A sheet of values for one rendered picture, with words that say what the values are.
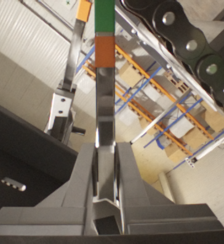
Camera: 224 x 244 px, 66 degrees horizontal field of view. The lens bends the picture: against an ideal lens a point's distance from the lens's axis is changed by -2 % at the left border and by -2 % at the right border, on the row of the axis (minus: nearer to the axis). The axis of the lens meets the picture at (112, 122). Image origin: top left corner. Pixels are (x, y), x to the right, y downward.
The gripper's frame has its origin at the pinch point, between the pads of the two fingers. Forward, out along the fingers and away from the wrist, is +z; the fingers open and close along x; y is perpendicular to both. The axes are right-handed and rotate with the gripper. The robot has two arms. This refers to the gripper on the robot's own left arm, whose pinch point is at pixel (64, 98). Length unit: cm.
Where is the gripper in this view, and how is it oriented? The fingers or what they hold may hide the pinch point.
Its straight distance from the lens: 27.8
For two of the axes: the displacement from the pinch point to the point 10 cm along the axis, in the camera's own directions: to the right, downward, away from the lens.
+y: 9.4, 2.8, 2.0
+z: 3.4, -6.5, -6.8
